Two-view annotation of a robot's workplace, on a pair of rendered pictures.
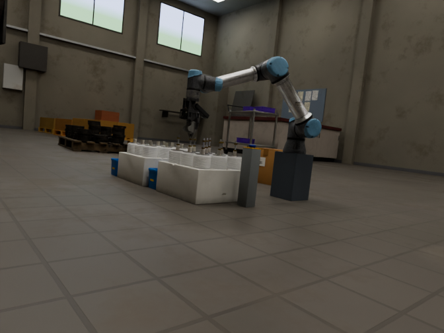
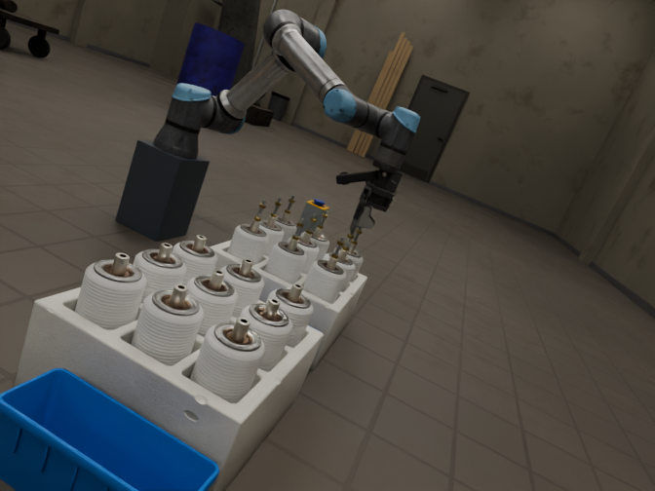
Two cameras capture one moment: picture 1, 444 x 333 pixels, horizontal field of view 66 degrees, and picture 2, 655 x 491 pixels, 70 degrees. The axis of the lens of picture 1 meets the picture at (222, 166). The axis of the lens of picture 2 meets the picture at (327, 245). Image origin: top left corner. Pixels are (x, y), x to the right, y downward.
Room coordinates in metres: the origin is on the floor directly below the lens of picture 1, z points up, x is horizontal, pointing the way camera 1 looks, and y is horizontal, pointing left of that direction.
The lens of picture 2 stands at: (2.73, 1.20, 0.62)
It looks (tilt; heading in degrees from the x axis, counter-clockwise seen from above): 15 degrees down; 233
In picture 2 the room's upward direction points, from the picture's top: 22 degrees clockwise
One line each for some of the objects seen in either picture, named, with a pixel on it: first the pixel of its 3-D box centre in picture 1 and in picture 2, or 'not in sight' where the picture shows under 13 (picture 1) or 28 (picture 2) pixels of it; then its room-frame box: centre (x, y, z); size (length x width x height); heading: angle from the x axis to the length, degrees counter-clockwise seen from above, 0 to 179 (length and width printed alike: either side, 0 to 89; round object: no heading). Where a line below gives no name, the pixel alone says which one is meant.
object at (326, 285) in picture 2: (176, 166); (318, 297); (1.99, 0.27, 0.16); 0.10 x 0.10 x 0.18
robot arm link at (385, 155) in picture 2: (193, 94); (389, 158); (1.89, 0.20, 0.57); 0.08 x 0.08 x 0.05
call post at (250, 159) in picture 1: (248, 177); (301, 245); (1.82, -0.15, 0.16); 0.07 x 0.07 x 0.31; 42
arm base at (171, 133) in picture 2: (295, 145); (178, 137); (2.25, -0.46, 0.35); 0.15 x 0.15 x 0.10
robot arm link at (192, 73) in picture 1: (195, 80); (400, 130); (1.89, 0.19, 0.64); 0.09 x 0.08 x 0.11; 108
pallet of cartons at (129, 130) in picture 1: (102, 131); not in sight; (7.27, 2.61, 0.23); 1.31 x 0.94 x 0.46; 42
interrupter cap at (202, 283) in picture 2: not in sight; (213, 286); (2.38, 0.46, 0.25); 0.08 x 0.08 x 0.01
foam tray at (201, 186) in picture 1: (203, 180); (286, 289); (1.98, 0.10, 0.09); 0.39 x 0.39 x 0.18; 42
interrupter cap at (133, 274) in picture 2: not in sight; (118, 271); (2.54, 0.45, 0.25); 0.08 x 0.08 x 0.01
